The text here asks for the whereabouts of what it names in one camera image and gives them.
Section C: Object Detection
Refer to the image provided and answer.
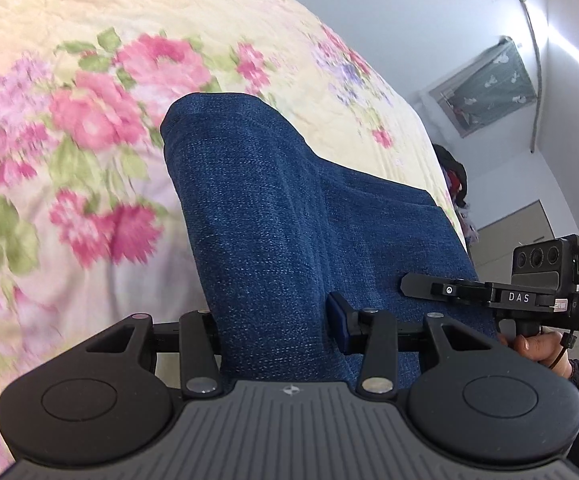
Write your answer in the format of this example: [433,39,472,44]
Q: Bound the grey patterned window curtain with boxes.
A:
[428,36,538,139]

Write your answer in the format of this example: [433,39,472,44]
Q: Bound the grey wall pipe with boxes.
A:
[515,0,543,154]

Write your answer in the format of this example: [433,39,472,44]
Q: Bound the floral bedspread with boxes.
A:
[0,0,471,472]

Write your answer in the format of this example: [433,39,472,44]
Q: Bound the person's right hand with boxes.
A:
[498,327,575,379]

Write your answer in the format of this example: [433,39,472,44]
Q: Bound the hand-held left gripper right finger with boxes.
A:
[326,291,501,394]

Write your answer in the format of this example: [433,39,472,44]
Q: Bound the pile of dark clothes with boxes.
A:
[432,142,480,247]

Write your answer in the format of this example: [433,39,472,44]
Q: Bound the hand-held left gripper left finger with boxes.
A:
[85,309,228,395]

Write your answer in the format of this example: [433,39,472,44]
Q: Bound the beige door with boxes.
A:
[469,200,558,282]

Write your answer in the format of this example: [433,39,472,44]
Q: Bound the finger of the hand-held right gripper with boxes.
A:
[400,272,491,306]

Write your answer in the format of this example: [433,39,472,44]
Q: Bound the blue denim pants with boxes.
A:
[160,92,500,392]

